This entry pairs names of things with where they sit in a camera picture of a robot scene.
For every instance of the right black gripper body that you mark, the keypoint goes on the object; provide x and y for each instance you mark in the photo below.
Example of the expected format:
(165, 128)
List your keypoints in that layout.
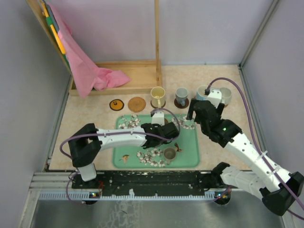
(192, 110)

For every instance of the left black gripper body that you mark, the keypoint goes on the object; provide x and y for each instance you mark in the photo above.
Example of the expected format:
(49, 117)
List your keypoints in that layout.
(156, 125)

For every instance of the small grey cup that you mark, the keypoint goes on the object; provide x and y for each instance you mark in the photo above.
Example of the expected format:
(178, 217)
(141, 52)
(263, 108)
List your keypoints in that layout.
(169, 154)

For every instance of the light blue mug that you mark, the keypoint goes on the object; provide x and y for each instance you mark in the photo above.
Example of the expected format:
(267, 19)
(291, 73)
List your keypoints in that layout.
(200, 94)

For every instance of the dark brown wooden coaster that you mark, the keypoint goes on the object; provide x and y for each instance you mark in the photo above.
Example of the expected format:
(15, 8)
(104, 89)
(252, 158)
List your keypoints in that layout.
(181, 106)

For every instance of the white grey mug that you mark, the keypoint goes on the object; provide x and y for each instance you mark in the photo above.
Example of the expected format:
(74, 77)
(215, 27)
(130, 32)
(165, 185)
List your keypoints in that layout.
(226, 95)

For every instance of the dark reddish wooden coaster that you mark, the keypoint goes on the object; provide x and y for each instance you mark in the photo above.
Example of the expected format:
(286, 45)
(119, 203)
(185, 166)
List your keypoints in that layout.
(157, 107)

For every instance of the small blue-grey cup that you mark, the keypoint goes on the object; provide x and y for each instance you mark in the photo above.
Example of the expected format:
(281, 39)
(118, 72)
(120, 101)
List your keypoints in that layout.
(181, 96)

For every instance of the yellow mug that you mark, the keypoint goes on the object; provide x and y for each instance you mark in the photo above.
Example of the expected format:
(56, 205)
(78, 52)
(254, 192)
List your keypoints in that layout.
(158, 96)

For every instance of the woven rattan coaster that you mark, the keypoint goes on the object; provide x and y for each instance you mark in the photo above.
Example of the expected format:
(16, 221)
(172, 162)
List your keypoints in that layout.
(136, 104)

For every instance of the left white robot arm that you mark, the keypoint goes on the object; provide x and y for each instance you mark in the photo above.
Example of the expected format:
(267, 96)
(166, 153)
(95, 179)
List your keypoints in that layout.
(89, 141)

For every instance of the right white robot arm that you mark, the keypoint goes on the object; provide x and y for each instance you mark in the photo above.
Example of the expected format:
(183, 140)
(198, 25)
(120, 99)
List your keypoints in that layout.
(275, 186)

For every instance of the green floral tray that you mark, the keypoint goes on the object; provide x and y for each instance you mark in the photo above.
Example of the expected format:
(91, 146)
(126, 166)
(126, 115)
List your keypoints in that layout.
(187, 147)

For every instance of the wooden rack stand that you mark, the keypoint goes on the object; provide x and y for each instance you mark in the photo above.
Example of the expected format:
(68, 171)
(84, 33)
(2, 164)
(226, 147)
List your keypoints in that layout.
(144, 74)

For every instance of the pink cloth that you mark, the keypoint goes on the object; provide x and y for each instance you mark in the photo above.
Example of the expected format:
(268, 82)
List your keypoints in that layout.
(87, 75)

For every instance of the yellow green hanger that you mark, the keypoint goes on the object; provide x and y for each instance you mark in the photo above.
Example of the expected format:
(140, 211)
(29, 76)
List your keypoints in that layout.
(47, 12)

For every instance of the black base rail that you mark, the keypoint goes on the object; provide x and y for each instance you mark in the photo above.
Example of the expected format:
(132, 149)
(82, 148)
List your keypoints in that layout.
(151, 183)

